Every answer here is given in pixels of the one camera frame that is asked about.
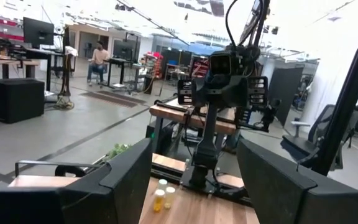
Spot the small black monitor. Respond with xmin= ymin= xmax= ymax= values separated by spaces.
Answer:
xmin=112 ymin=39 xmax=134 ymax=62

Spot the light wooden desk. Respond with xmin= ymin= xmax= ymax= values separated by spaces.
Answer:
xmin=0 ymin=57 xmax=40 ymax=80

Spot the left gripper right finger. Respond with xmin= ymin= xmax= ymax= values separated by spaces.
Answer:
xmin=236 ymin=139 xmax=358 ymax=224

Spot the black cube cabinet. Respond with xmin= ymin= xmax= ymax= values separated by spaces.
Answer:
xmin=0 ymin=78 xmax=45 ymax=124

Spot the grey mesh office chair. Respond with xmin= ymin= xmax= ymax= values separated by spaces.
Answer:
xmin=280 ymin=104 xmax=344 ymax=170

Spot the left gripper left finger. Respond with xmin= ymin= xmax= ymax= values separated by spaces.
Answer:
xmin=0 ymin=138 xmax=154 ymax=224

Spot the background wooden workbench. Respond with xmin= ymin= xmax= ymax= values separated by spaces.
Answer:
xmin=149 ymin=104 xmax=239 ymax=136

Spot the yellow-green medicine bottle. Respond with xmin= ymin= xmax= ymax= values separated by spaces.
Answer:
xmin=163 ymin=186 xmax=176 ymax=210

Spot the green plant in patterned pot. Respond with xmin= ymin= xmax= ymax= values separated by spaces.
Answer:
xmin=106 ymin=142 xmax=132 ymax=162

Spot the black rig frame post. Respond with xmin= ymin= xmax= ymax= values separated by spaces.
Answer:
xmin=311 ymin=0 xmax=358 ymax=190

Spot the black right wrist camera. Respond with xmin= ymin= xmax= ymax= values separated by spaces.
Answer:
xmin=209 ymin=51 xmax=233 ymax=75

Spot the black monitor on stand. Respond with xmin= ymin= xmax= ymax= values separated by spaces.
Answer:
xmin=22 ymin=17 xmax=55 ymax=50

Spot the wooden shelf with black frame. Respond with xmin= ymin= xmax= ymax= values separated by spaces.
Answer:
xmin=8 ymin=159 xmax=105 ymax=188

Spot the orange medicine bottle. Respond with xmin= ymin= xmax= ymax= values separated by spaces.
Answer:
xmin=153 ymin=189 xmax=166 ymax=213

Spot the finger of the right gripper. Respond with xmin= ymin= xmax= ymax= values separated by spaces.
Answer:
xmin=247 ymin=76 xmax=269 ymax=108
xmin=177 ymin=79 xmax=193 ymax=106

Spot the person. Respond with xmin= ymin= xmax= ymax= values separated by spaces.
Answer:
xmin=86 ymin=40 xmax=110 ymax=87

